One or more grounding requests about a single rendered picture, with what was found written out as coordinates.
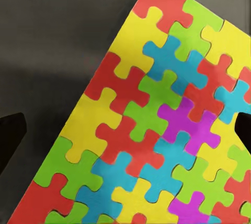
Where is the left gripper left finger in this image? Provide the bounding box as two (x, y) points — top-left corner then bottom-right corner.
(0, 112), (27, 175)

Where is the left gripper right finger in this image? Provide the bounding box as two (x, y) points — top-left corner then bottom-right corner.
(234, 112), (251, 154)

